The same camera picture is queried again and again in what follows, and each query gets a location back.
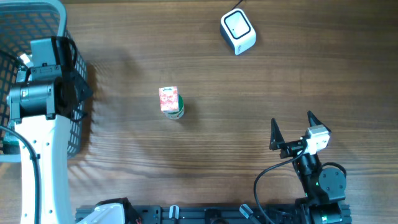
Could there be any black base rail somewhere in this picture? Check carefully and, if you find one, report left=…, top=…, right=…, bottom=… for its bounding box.
left=134, top=204, right=353, bottom=224

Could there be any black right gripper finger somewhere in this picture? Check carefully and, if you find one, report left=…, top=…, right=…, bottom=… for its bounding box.
left=307, top=111, right=323, bottom=127
left=269, top=118, right=285, bottom=150

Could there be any green lid chicken jar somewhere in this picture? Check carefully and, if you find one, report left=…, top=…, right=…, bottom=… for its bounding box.
left=164, top=95, right=185, bottom=119

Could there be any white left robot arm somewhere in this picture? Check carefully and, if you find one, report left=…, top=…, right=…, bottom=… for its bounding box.
left=7, top=36, right=93, bottom=223

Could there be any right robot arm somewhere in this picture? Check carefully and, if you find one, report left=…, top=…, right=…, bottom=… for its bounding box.
left=265, top=111, right=352, bottom=224

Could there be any grey plastic shopping basket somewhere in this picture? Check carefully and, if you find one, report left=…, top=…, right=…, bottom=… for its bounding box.
left=0, top=0, right=91, bottom=163

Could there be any white barcode scanner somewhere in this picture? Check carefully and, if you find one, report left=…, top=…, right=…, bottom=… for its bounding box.
left=220, top=8, right=257, bottom=55

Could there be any red white tissue pack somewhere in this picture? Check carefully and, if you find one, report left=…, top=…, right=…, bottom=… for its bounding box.
left=159, top=86, right=178, bottom=112

